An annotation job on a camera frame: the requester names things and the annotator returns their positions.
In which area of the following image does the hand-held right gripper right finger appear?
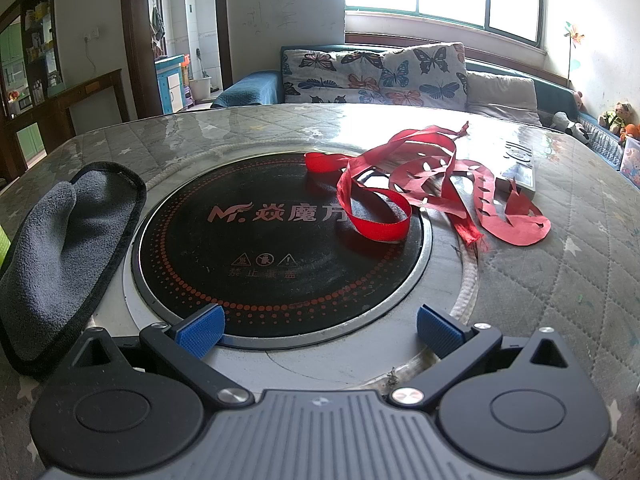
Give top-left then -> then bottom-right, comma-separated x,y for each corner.
391,304 -> 581,406

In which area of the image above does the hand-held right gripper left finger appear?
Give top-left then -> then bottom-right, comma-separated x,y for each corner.
55,304 -> 253,407

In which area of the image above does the grey cleaning cloth black trim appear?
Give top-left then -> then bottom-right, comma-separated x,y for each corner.
0,161 -> 147,377

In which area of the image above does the round black induction cooker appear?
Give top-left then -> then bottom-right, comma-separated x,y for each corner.
122,150 -> 481,393

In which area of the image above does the red satin ribbon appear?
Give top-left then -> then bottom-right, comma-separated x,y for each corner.
305,122 -> 471,242

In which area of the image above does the red cut paper strip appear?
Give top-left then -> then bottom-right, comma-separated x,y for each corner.
390,157 -> 552,250

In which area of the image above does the silver flat box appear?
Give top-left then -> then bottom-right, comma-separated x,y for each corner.
492,135 -> 539,197

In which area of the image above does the white bucket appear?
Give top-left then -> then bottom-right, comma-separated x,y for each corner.
188,76 -> 212,103

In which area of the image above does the panda plush toy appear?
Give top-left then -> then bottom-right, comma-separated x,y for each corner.
550,111 -> 594,142

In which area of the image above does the white pillow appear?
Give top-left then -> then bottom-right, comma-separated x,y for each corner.
465,71 -> 544,127

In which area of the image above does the blue sofa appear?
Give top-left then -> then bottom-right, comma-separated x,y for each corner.
212,44 -> 640,171

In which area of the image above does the blue small cabinet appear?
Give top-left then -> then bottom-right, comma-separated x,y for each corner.
156,55 -> 187,114

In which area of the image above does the clear plastic storage box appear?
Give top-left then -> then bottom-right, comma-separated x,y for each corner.
620,137 -> 640,189

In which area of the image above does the square butterfly print pillow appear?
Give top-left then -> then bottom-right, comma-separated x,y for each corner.
379,42 -> 469,107

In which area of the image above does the dark wooden sideboard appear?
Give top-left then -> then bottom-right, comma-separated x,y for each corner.
0,68 -> 124,182

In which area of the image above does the wide butterfly print pillow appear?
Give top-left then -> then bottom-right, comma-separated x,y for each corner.
281,49 -> 387,107

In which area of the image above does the brown bear plush toy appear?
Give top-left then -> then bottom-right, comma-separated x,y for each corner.
598,101 -> 632,132

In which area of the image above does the hanging green towel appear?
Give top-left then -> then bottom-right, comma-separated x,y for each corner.
151,6 -> 166,49

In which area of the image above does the pinwheel on stick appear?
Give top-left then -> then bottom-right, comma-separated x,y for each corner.
562,21 -> 586,89

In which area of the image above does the wooden display cabinet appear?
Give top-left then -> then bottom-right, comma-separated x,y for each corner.
0,0 -> 64,117

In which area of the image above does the dark wooden door frame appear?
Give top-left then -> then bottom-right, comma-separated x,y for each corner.
120,0 -> 234,122

